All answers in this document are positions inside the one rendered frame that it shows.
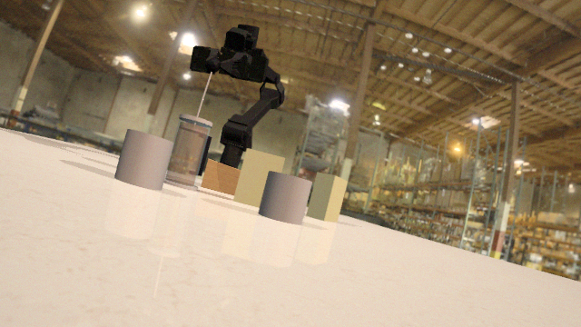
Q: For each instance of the glass coffee press with black knob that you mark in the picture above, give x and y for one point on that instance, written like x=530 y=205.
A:
x=191 y=145

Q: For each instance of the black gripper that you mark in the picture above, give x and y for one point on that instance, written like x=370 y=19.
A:
x=232 y=63

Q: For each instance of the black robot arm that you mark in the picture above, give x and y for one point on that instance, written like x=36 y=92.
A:
x=237 y=132

